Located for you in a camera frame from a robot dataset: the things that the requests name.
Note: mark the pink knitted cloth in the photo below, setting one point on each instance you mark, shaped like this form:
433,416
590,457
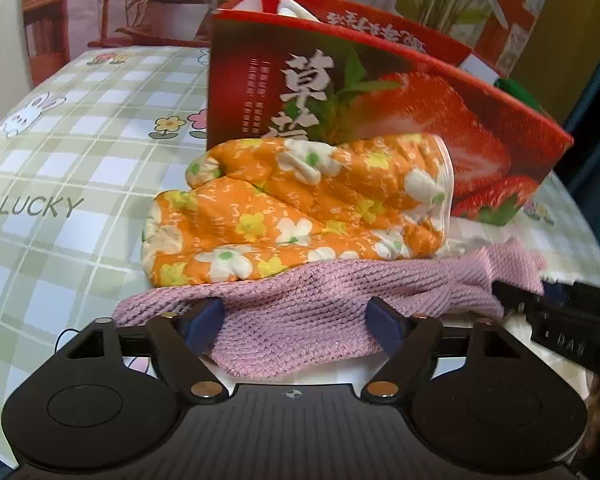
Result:
315,313

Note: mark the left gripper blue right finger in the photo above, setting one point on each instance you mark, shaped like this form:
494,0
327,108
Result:
409,343

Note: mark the white cloth with grey stripe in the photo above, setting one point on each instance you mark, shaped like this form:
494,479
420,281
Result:
292,9

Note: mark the green thread tassel bundle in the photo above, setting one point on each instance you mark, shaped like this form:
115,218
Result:
517,91

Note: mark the red strawberry cardboard box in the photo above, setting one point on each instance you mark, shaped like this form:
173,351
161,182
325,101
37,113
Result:
277,77

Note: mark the checkered bunny tablecloth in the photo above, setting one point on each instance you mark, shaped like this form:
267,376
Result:
83,157

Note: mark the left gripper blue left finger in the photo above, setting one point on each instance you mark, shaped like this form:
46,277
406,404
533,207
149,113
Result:
179,341

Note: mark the orange floral oven mitt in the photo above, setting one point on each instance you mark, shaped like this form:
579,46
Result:
254,208

